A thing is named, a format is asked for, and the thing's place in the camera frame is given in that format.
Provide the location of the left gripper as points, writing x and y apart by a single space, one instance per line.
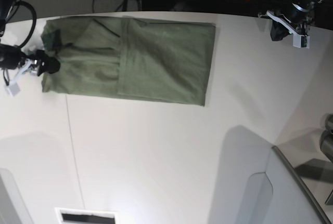
298 16

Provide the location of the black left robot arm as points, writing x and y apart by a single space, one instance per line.
272 4

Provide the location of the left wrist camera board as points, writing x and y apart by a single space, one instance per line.
301 41

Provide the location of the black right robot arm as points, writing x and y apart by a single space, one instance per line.
14 61

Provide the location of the grey metal cylinder stand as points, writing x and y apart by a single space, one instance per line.
326 140

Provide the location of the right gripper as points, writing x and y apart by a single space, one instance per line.
34 64

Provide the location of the green t-shirt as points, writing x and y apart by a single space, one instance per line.
130 58

